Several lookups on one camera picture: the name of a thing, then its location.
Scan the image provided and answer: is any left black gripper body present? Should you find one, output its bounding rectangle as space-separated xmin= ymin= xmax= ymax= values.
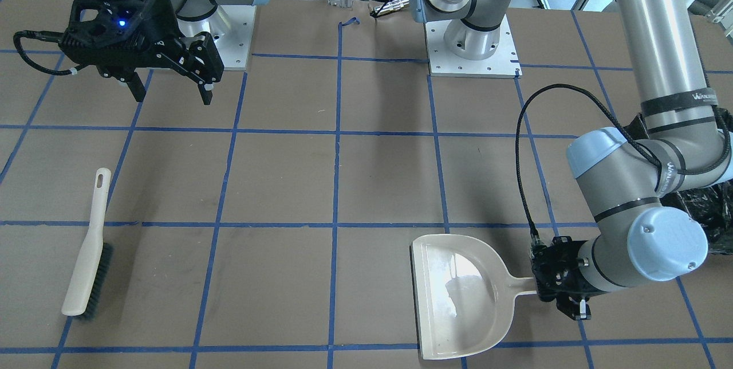
xmin=530 ymin=236 xmax=593 ymax=312

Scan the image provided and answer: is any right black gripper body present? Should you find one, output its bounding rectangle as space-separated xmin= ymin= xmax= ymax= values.
xmin=58 ymin=0 xmax=223 ymax=81

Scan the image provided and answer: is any beige plastic dustpan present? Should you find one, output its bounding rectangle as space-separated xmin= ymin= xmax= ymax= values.
xmin=411 ymin=234 xmax=537 ymax=360

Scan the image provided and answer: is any beige hand brush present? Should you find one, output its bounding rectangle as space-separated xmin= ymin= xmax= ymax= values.
xmin=62 ymin=167 xmax=113 ymax=320

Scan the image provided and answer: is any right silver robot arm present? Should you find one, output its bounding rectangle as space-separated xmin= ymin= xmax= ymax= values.
xmin=33 ymin=0 xmax=592 ymax=320

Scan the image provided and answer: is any black lined trash bin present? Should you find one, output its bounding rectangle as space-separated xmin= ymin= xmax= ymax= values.
xmin=627 ymin=107 xmax=733 ymax=255

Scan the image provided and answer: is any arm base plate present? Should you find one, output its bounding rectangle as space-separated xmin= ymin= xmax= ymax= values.
xmin=424 ymin=17 xmax=523 ymax=78
xmin=178 ymin=5 xmax=257 ymax=71

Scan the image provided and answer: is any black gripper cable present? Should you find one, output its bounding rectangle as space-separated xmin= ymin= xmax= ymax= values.
xmin=514 ymin=84 xmax=665 ymax=244

